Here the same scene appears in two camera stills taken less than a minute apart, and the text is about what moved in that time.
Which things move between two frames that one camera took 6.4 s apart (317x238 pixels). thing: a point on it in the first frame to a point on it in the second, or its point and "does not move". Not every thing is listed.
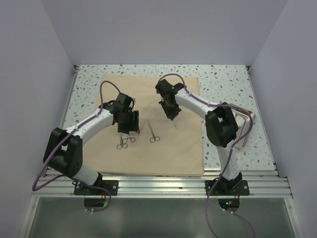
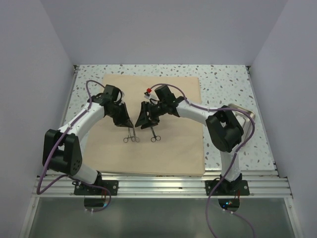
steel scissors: x=154 y=138 does not move
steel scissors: x=120 y=146 to x=137 y=139
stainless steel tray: x=245 y=118 does not move
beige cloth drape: x=163 y=147 does not move
